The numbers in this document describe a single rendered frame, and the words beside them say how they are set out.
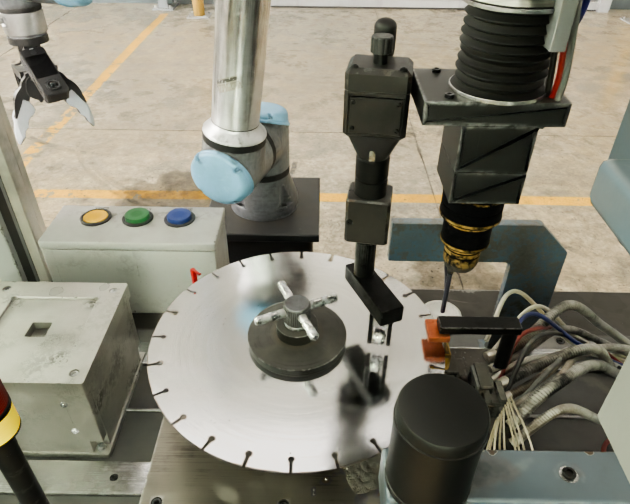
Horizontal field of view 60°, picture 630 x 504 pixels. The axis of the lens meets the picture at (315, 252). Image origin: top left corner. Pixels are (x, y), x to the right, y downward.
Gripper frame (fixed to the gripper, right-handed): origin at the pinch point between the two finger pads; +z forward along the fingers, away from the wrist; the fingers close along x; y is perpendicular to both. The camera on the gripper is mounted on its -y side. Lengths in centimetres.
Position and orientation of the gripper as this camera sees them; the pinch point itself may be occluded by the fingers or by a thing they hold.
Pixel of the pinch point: (59, 136)
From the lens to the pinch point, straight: 126.8
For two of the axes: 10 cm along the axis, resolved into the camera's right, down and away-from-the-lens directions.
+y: -6.2, -4.7, 6.2
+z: -0.1, 8.0, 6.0
